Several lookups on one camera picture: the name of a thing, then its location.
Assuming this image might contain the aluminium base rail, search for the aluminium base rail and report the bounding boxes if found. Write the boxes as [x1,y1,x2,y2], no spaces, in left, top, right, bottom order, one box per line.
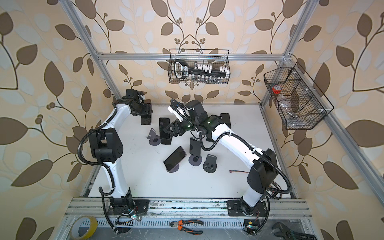
[55,198,317,240]

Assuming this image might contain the black adjustable wrench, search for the black adjustable wrench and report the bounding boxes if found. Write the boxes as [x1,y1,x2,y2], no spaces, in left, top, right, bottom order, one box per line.
[272,222,317,240]

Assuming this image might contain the orange black pliers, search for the orange black pliers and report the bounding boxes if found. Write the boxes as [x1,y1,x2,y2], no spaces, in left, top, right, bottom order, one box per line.
[169,218,205,236]

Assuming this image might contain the round black stand front right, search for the round black stand front right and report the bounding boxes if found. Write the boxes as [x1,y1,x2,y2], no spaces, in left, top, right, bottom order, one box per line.
[203,154,217,174]

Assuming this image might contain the black socket tool set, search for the black socket tool set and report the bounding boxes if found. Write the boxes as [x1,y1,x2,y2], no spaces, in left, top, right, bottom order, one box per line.
[173,60,231,79]

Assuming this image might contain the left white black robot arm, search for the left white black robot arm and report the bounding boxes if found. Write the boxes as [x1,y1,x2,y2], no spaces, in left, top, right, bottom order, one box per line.
[77,89,153,235]

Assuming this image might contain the black wire basket wall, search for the black wire basket wall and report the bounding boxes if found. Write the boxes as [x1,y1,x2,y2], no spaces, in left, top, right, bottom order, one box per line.
[168,48,231,85]
[264,62,334,130]

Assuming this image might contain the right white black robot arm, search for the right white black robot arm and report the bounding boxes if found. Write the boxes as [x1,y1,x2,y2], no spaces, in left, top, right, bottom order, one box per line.
[168,99,292,217]

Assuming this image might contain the black phone front left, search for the black phone front left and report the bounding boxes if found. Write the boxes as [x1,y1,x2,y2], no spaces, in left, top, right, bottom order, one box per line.
[163,146,187,171]

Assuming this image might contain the round purple stand far left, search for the round purple stand far left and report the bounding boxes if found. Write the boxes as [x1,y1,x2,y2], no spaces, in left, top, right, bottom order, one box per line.
[147,128,161,146]

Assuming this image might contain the red capped item in basket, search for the red capped item in basket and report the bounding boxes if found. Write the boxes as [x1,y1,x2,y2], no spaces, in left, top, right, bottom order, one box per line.
[272,85,282,96]

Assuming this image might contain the green phone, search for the green phone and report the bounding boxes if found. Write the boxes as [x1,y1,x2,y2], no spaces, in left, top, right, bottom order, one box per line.
[220,113,232,129]
[189,138,201,158]

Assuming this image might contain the round dark stand front left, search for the round dark stand front left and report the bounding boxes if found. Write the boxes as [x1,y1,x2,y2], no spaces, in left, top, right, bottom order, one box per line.
[167,164,180,173]

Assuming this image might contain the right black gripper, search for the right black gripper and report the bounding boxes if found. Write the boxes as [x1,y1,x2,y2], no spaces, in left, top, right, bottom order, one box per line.
[164,115,200,137]

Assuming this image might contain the purple edged phone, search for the purple edged phone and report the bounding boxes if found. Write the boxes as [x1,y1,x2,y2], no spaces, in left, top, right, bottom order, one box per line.
[141,104,153,126]

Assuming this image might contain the black charger board with connectors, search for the black charger board with connectors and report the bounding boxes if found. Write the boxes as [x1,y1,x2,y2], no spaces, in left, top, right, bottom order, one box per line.
[267,182,283,200]

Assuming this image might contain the black wire basket right wall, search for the black wire basket right wall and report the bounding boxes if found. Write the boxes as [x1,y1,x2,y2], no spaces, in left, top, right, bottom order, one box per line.
[264,62,334,130]

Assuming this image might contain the yellow tape roll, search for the yellow tape roll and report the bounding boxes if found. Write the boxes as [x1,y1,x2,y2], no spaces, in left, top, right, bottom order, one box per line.
[69,216,98,240]

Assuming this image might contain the black wire basket back wall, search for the black wire basket back wall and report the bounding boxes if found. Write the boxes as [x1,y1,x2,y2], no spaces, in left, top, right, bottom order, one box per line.
[168,48,231,85]

